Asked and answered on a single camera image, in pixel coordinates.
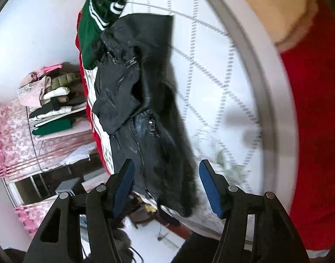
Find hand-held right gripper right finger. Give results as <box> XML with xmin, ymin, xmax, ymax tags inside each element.
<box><xmin>199</xmin><ymin>159</ymin><xmax>311</xmax><ymax>263</ymax></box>

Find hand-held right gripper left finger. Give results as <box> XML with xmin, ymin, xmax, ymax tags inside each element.
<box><xmin>24</xmin><ymin>158</ymin><xmax>136</xmax><ymax>263</ymax></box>

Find black leather jacket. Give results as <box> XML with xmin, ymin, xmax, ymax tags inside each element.
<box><xmin>91</xmin><ymin>13</ymin><xmax>199</xmax><ymax>217</ymax></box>

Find stack of folded clothes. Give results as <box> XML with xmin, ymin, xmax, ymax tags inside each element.
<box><xmin>18</xmin><ymin>64</ymin><xmax>87</xmax><ymax>137</ymax></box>

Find red and white garment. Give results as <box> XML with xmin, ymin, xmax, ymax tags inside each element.
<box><xmin>75</xmin><ymin>11</ymin><xmax>116</xmax><ymax>176</ymax></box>

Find pink floral curtain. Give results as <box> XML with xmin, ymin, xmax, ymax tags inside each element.
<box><xmin>0</xmin><ymin>99</ymin><xmax>97</xmax><ymax>182</ymax></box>
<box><xmin>14</xmin><ymin>197</ymin><xmax>57</xmax><ymax>239</ymax></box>

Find round grey-rimmed table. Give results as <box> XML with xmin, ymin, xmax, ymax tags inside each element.
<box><xmin>188</xmin><ymin>0</ymin><xmax>299</xmax><ymax>214</ymax></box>

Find white diamond-patterned cloth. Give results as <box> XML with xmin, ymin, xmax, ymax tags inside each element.
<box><xmin>113</xmin><ymin>0</ymin><xmax>262</xmax><ymax>242</ymax></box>

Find green white-striped garment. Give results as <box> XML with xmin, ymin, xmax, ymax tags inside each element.
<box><xmin>79</xmin><ymin>0</ymin><xmax>126</xmax><ymax>70</ymax></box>

